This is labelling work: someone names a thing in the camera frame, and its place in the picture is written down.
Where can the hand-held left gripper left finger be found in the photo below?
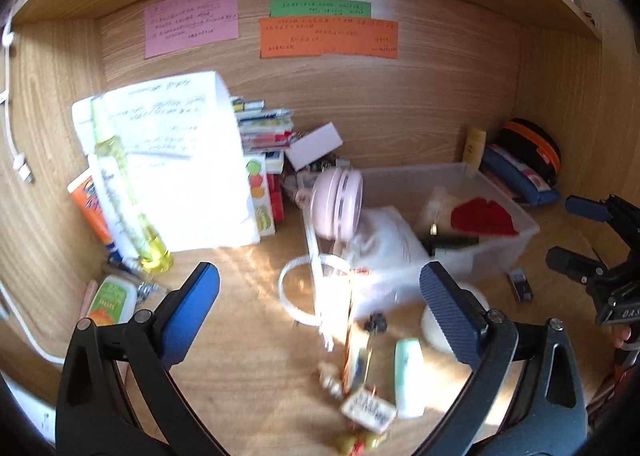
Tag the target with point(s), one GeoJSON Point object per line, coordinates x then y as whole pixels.
{"type": "Point", "coordinates": [192, 306]}

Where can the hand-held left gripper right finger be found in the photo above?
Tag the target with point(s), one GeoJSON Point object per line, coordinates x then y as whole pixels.
{"type": "Point", "coordinates": [450, 311]}

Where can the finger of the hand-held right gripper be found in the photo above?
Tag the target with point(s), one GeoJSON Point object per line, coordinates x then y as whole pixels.
{"type": "Point", "coordinates": [585, 207]}
{"type": "Point", "coordinates": [570, 260]}

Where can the dark glass bottle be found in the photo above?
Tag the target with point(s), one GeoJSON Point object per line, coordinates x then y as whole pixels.
{"type": "Point", "coordinates": [450, 242]}

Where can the clear plastic storage box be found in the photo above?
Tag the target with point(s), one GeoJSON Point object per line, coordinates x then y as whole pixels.
{"type": "Point", "coordinates": [500, 256]}

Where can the small black clip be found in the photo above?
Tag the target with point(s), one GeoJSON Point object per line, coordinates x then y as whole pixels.
{"type": "Point", "coordinates": [376, 324]}

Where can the mint green small tube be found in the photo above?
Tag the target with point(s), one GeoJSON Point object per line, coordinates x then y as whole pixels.
{"type": "Point", "coordinates": [407, 376]}

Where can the red cloth pouch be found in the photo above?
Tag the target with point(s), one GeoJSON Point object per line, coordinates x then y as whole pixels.
{"type": "Point", "coordinates": [485, 216]}

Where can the tassel charm with paper tag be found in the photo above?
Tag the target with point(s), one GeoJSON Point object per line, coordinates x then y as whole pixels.
{"type": "Point", "coordinates": [367, 408]}

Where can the pink round jar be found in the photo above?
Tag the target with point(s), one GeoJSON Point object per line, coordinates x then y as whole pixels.
{"type": "Point", "coordinates": [335, 203]}

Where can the wooden desktop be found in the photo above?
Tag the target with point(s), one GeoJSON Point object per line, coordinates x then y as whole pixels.
{"type": "Point", "coordinates": [250, 336]}

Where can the person's right hand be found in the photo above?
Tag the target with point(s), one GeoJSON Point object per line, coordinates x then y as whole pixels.
{"type": "Point", "coordinates": [623, 336]}

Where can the white round rabbit print case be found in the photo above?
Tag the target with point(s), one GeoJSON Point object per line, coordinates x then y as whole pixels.
{"type": "Point", "coordinates": [472, 306]}

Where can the metal binder clip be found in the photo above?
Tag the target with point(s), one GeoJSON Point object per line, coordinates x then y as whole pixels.
{"type": "Point", "coordinates": [147, 290]}

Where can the small dark box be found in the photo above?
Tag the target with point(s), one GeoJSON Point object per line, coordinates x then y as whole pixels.
{"type": "Point", "coordinates": [520, 284]}

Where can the blue pencil case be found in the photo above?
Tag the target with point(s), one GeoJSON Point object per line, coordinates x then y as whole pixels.
{"type": "Point", "coordinates": [525, 175]}

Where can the orange and black round case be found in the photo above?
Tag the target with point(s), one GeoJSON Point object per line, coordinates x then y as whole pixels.
{"type": "Point", "coordinates": [535, 145]}

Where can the green and orange tube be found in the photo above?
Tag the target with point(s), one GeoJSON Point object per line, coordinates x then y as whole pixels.
{"type": "Point", "coordinates": [110, 301]}

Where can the yellow-green spray bottle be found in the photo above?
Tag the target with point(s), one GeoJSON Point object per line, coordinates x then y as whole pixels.
{"type": "Point", "coordinates": [145, 231]}

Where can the pink flat pouch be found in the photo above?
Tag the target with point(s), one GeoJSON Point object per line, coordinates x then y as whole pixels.
{"type": "Point", "coordinates": [497, 183]}

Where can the yellow bottle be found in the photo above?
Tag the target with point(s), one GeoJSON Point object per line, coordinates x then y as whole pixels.
{"type": "Point", "coordinates": [474, 148]}

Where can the white floral tube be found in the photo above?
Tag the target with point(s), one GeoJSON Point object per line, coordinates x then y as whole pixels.
{"type": "Point", "coordinates": [115, 206]}

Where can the fruit print box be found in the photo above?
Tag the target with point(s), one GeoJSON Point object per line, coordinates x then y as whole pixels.
{"type": "Point", "coordinates": [260, 196]}

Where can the red box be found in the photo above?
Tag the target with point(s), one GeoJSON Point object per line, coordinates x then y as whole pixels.
{"type": "Point", "coordinates": [276, 191]}

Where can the stack of booklets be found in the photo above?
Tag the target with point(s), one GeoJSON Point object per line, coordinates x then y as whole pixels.
{"type": "Point", "coordinates": [262, 128]}

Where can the small white box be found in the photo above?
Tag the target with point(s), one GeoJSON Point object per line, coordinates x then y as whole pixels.
{"type": "Point", "coordinates": [315, 145]}

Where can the pink paper note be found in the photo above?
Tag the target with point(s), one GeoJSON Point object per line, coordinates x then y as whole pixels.
{"type": "Point", "coordinates": [190, 23]}

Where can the orange paper note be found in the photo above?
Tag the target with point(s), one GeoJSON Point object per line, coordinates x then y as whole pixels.
{"type": "Point", "coordinates": [330, 38]}

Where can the green paper note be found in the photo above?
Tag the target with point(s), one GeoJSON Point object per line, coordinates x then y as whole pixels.
{"type": "Point", "coordinates": [320, 9]}

